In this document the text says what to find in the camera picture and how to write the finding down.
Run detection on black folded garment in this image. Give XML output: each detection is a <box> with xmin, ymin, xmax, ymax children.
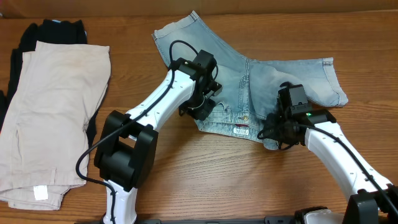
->
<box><xmin>0</xmin><ymin>19</ymin><xmax>108</xmax><ymax>150</ymax></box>

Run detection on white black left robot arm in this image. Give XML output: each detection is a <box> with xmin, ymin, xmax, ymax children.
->
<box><xmin>94</xmin><ymin>50</ymin><xmax>222</xmax><ymax>223</ymax></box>

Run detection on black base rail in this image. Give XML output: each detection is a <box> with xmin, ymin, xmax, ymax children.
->
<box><xmin>136</xmin><ymin>215</ymin><xmax>302</xmax><ymax>224</ymax></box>

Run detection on light blue denim shorts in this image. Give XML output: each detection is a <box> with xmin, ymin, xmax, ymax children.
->
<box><xmin>152</xmin><ymin>12</ymin><xmax>348</xmax><ymax>150</ymax></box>

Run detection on beige folded shorts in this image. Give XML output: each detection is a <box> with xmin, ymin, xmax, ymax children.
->
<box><xmin>1</xmin><ymin>42</ymin><xmax>111</xmax><ymax>210</ymax></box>

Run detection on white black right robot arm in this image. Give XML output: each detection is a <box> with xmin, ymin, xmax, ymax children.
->
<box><xmin>257</xmin><ymin>82</ymin><xmax>397</xmax><ymax>224</ymax></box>

